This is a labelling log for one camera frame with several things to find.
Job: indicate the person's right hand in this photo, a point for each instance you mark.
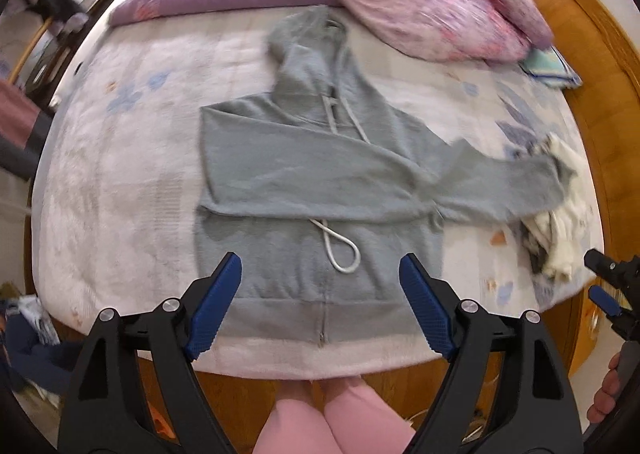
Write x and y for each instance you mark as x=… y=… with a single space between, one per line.
x=606 y=394

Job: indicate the dark red cloth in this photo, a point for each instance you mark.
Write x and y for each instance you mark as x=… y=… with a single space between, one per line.
x=20 y=129

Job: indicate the white floral bed sheet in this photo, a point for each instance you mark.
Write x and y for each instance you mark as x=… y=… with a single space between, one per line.
x=125 y=184

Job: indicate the person's legs in pink pants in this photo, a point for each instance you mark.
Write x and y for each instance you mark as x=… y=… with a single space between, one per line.
x=330 y=421

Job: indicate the teal folded cloth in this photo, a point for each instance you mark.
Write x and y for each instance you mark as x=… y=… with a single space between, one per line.
x=550 y=65

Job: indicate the wooden bed frame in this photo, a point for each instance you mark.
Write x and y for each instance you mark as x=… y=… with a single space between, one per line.
x=600 y=59

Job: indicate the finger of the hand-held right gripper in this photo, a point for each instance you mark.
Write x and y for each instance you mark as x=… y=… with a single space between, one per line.
x=604 y=298
x=607 y=265

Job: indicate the pile of white clothes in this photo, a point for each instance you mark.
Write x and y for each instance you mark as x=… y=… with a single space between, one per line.
x=557 y=229

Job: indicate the grey zip hoodie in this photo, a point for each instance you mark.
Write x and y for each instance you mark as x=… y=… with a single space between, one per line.
x=310 y=174

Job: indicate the dark blue cloth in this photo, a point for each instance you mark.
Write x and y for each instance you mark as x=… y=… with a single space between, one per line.
x=35 y=359

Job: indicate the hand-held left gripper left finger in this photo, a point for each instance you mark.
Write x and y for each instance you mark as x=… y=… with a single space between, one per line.
x=216 y=304

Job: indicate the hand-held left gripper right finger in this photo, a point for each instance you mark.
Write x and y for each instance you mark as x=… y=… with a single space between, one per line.
x=425 y=304

